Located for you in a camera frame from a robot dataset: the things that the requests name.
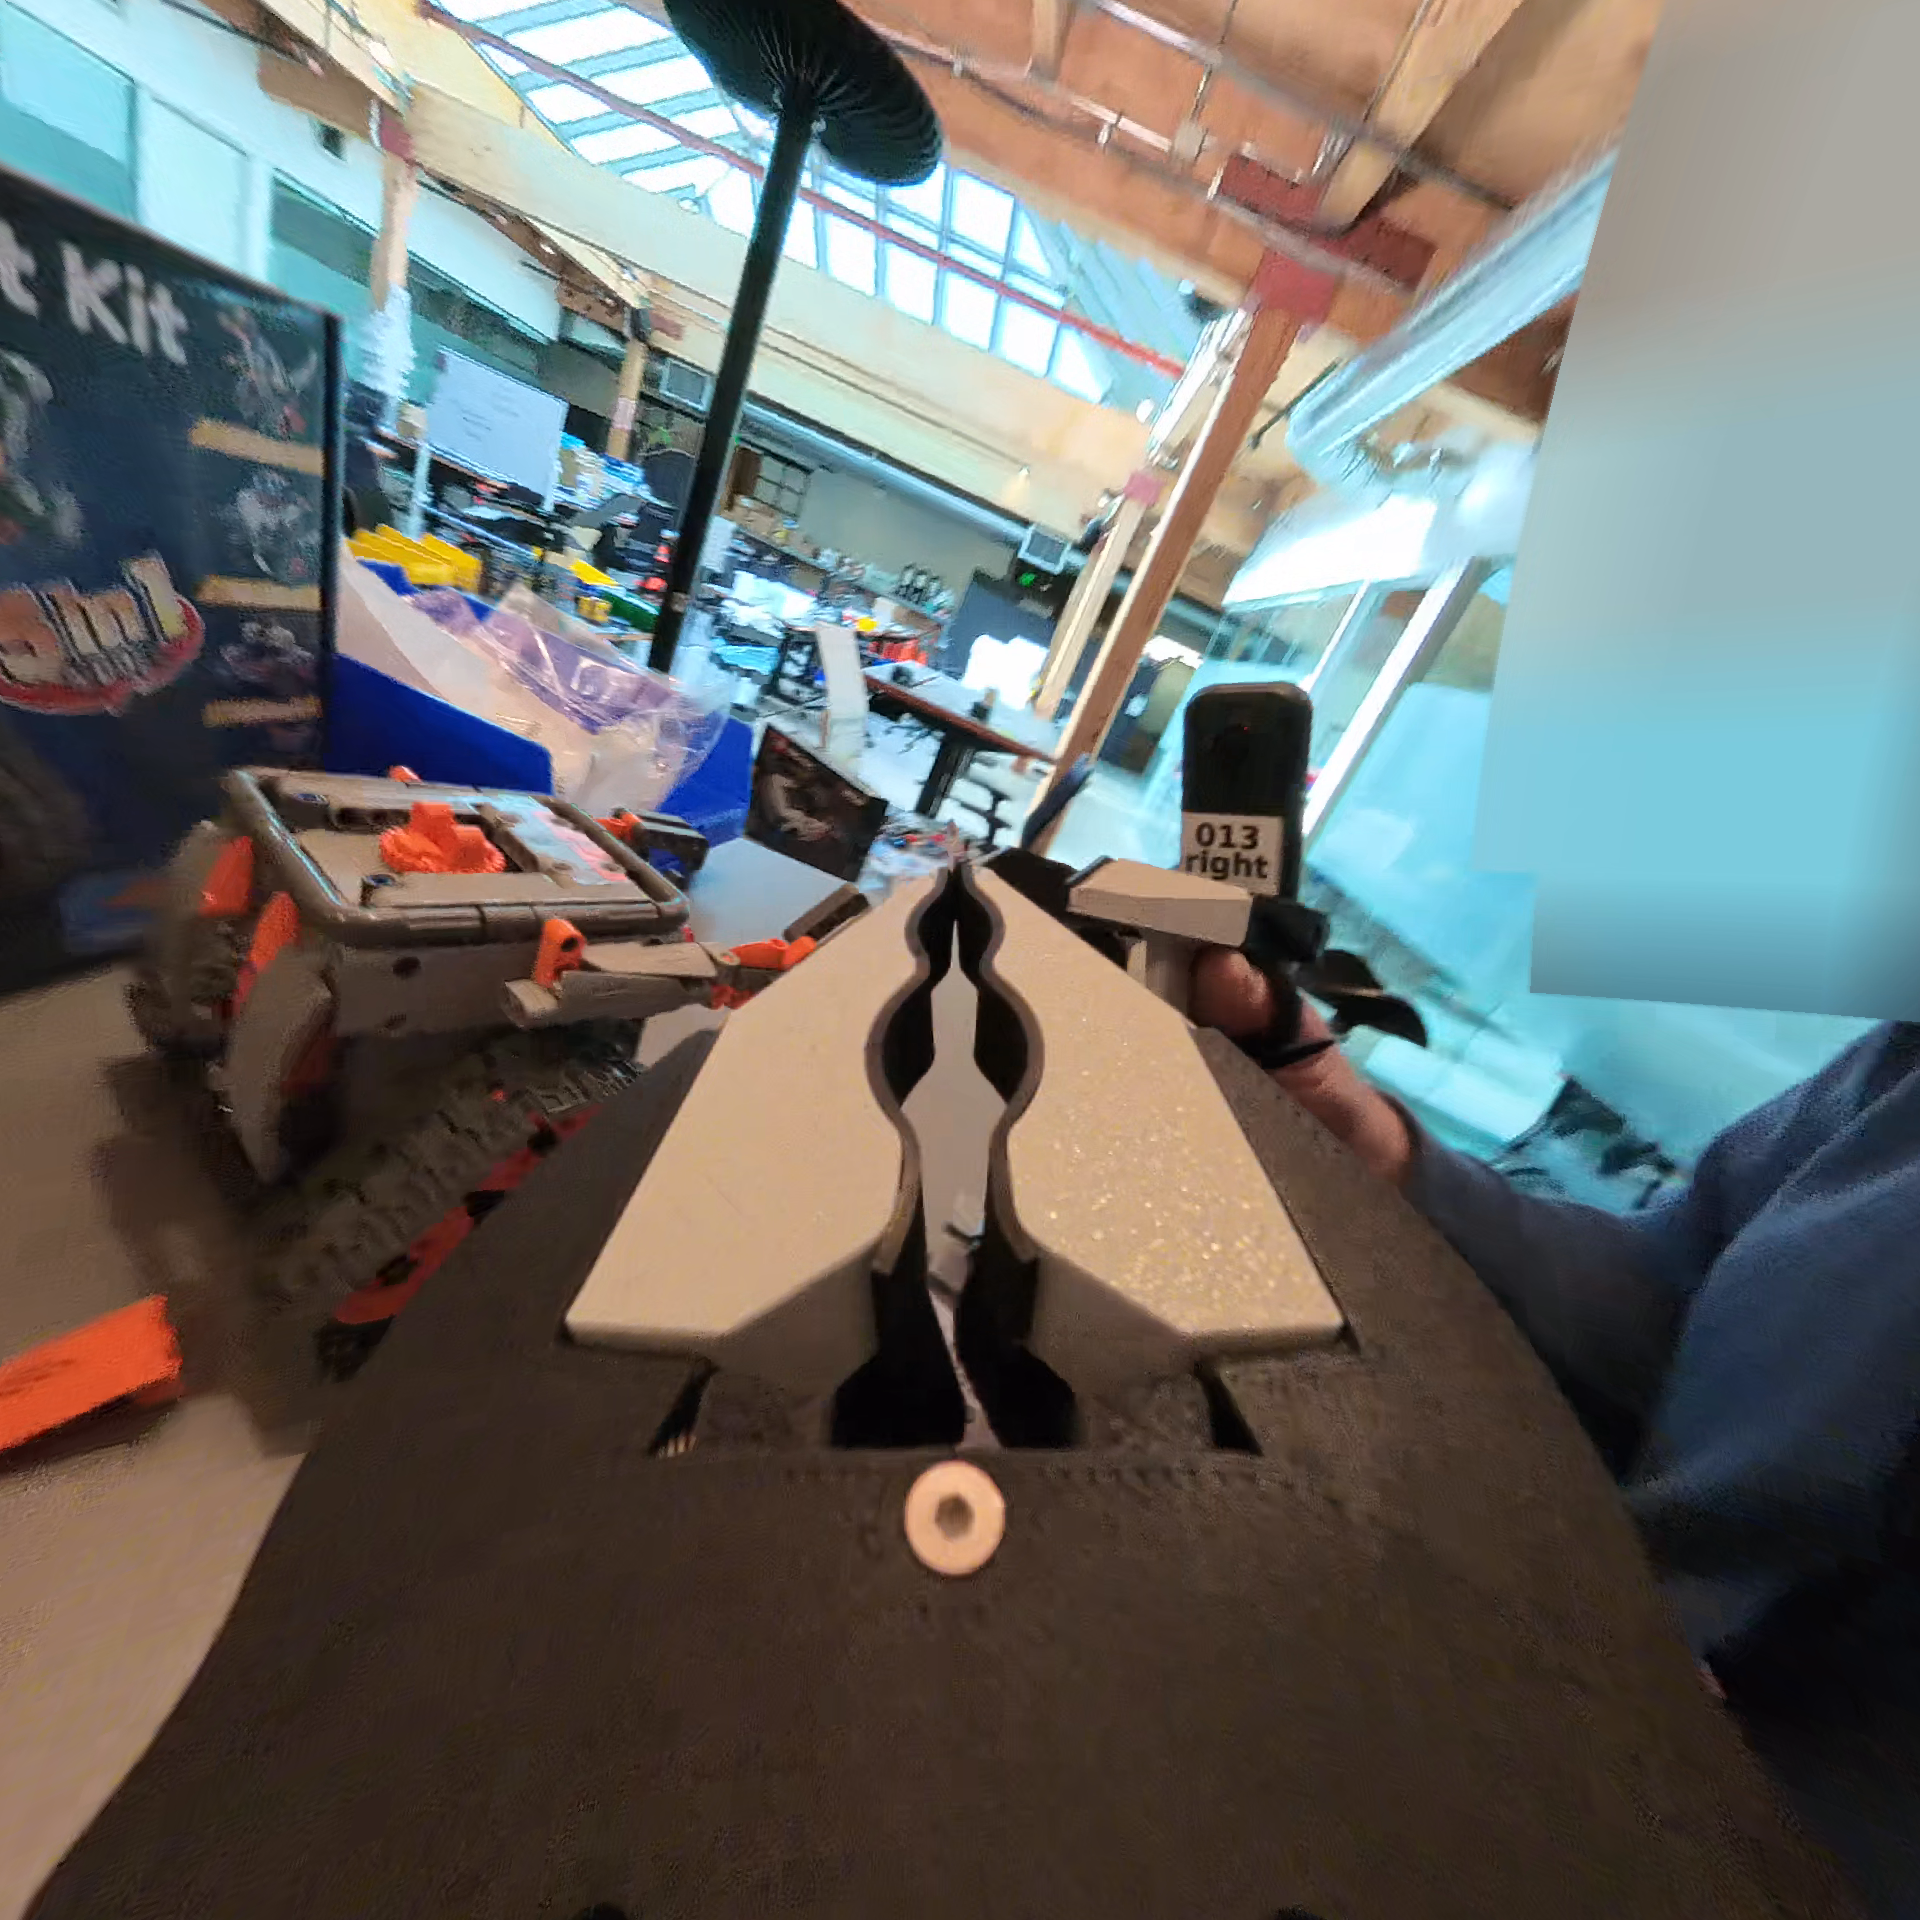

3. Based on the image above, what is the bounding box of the silver ventilation duct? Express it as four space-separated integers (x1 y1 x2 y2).
1286 158 1619 470

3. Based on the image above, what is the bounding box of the white standing board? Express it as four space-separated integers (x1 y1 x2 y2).
809 619 875 753

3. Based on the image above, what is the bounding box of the person's right hand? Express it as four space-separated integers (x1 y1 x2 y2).
1192 951 1419 1191

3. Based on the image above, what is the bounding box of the black car model box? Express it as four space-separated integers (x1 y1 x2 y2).
745 723 891 884

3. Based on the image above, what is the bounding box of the orange plastic panel piece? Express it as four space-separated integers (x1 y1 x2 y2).
0 1293 186 1456

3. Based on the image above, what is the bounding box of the clear plastic bag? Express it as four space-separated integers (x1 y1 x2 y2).
336 551 731 823

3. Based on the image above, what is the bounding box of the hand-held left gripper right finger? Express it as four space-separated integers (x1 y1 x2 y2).
961 864 1348 1441

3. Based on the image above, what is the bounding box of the blue robot kit box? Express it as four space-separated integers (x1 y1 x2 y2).
0 164 348 995

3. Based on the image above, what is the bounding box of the yellow storage bin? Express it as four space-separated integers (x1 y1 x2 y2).
353 525 486 591

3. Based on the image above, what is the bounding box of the grey orange tracked toy robot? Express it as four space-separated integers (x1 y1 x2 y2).
129 760 875 1375

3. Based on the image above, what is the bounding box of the brown far desk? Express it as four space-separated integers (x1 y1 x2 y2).
862 667 1062 823

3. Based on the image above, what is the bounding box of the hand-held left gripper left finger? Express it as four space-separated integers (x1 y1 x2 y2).
562 865 962 1444

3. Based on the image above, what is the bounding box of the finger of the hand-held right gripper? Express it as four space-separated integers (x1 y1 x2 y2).
1066 855 1257 1017

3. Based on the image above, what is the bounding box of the person's right forearm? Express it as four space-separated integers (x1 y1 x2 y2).
1395 1107 1744 1504

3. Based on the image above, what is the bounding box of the black metal post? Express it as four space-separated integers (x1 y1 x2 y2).
644 89 822 680

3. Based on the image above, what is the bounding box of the white whiteboard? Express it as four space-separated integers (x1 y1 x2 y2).
422 344 570 505

